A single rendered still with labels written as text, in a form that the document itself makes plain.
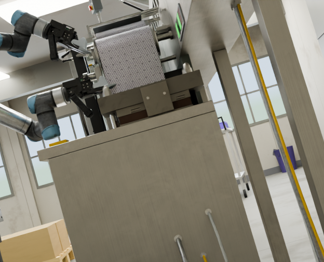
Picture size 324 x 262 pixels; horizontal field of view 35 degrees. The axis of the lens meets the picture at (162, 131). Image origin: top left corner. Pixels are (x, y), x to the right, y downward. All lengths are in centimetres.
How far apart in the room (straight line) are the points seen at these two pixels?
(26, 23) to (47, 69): 700
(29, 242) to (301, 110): 428
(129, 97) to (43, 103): 39
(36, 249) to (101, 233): 354
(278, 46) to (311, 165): 33
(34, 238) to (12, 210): 510
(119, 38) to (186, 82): 40
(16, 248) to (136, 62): 357
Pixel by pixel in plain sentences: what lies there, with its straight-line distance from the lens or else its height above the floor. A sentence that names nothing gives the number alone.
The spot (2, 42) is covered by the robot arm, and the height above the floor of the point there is 139.
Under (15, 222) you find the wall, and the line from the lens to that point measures 1048.
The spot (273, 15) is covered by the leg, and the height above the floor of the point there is 102.
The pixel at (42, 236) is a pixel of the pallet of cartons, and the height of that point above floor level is 39.
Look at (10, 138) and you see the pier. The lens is 1037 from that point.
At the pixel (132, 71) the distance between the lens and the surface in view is 217.
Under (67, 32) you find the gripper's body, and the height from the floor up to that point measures 137.
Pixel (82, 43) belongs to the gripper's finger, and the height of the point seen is 131.
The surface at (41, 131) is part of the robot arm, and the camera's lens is 217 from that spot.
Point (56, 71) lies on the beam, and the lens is 925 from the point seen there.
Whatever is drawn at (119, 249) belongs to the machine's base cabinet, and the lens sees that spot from 190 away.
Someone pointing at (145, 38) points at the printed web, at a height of 125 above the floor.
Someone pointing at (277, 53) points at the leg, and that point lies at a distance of 144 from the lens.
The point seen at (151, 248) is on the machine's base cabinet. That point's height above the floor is 45.
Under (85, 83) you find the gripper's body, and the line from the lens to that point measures 216.
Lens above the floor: 72
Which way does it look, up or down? 4 degrees up
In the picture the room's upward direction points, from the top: 16 degrees counter-clockwise
